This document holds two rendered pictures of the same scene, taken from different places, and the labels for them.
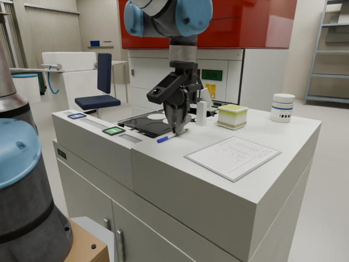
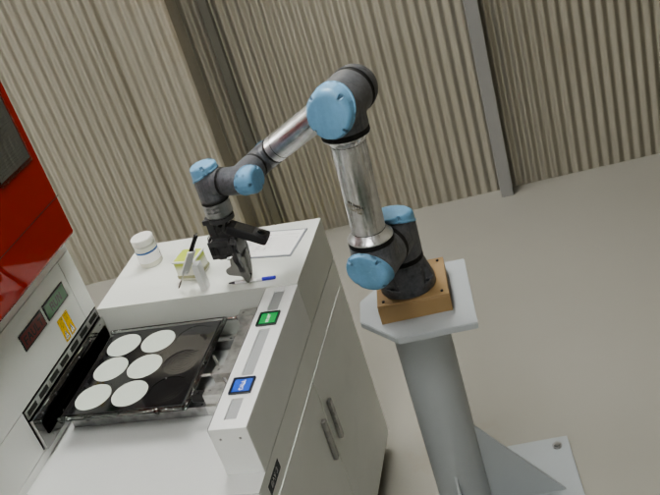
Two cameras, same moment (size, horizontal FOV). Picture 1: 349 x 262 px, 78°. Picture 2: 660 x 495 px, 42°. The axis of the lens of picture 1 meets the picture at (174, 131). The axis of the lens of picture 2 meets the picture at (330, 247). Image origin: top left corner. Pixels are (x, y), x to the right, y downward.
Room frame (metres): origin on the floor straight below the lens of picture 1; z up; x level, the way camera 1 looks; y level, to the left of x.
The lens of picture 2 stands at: (1.20, 2.03, 2.14)
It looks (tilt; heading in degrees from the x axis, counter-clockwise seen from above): 29 degrees down; 248
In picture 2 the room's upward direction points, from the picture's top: 18 degrees counter-clockwise
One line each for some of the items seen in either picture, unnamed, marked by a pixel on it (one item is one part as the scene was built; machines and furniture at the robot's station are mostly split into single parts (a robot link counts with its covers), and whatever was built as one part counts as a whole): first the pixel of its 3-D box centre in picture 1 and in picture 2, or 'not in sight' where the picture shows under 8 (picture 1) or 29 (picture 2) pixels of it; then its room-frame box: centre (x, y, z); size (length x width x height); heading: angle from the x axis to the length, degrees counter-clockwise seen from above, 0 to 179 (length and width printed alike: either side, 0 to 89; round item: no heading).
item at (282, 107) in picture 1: (282, 107); (146, 249); (0.78, -0.40, 1.01); 0.07 x 0.07 x 0.10
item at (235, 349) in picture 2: not in sight; (241, 361); (0.77, 0.17, 0.87); 0.36 x 0.08 x 0.03; 49
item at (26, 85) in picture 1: (27, 88); not in sight; (5.39, 3.64, 0.33); 0.56 x 0.54 x 0.66; 56
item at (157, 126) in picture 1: (173, 121); (144, 366); (0.98, 0.01, 0.90); 0.34 x 0.34 x 0.01; 49
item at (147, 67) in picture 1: (174, 86); (20, 387); (1.28, 0.00, 1.02); 0.81 x 0.03 x 0.40; 49
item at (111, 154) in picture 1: (96, 141); (265, 371); (0.75, 0.30, 0.89); 0.55 x 0.09 x 0.14; 49
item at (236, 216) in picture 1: (239, 152); (218, 282); (0.65, -0.22, 0.89); 0.62 x 0.35 x 0.14; 139
